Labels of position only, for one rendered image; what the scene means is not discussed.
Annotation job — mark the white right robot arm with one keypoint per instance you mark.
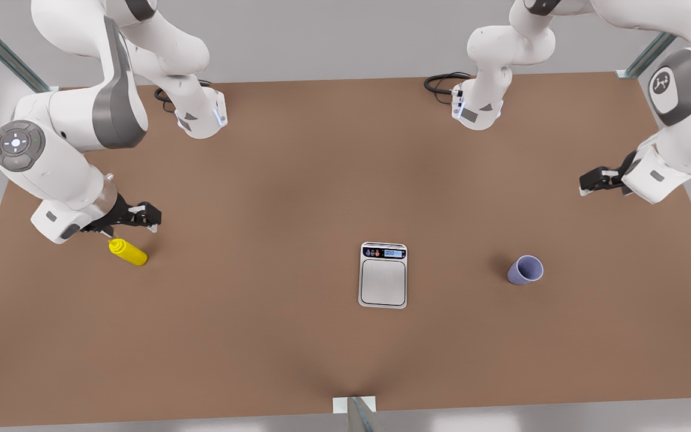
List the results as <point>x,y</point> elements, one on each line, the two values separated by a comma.
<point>69,120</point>

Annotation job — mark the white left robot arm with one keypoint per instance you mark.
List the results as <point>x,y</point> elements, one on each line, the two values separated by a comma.
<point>681,120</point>

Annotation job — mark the yellow sauce bottle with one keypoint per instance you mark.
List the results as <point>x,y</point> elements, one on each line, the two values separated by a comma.
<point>129,252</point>

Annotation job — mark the lavender cup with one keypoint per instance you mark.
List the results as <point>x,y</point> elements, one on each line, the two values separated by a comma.
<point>525,270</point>

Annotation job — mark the white digital kitchen scale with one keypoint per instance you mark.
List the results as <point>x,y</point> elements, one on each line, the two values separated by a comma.
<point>383,276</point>

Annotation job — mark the silver frame post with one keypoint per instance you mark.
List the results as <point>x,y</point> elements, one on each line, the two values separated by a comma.
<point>357,413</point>
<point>648,55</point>
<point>3,51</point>

